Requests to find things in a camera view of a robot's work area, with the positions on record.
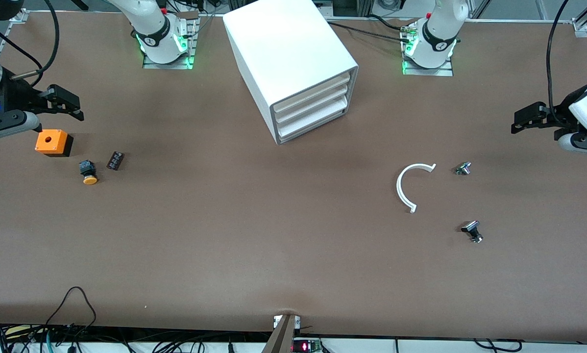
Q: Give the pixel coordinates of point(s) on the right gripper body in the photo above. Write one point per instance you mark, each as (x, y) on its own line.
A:
(15, 94)

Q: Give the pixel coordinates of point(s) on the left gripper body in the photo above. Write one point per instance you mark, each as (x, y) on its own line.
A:
(559, 115)

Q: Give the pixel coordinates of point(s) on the white plastic drawer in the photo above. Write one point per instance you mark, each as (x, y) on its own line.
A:
(313, 104)
(313, 116)
(313, 92)

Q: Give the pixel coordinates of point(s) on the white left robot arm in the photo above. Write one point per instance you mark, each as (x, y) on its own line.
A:
(438, 34)

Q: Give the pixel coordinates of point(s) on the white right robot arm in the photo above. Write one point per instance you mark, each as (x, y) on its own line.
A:
(154, 29)

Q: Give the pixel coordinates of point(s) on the yellow push button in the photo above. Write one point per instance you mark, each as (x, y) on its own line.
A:
(90, 179)

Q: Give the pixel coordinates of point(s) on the white drawer cabinet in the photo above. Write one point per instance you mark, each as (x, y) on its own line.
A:
(283, 44)

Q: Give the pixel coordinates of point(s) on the black terminal block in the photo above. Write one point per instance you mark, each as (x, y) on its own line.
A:
(115, 161)

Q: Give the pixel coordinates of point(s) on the white curved plastic piece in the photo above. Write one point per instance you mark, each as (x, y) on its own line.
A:
(399, 189)

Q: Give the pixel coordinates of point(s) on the small device red display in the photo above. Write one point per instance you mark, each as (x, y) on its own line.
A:
(305, 347)

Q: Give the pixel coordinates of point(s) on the orange button enclosure box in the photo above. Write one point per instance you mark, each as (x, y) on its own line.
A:
(51, 139)

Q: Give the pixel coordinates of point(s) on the small silver switch part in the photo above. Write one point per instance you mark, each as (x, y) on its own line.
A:
(463, 169)

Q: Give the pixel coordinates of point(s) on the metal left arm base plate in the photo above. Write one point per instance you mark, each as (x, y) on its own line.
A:
(435, 71)

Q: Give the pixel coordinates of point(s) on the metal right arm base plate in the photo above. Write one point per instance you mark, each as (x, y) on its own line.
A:
(176, 65)

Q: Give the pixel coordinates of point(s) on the black silver key switch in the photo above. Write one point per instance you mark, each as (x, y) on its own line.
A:
(471, 227)

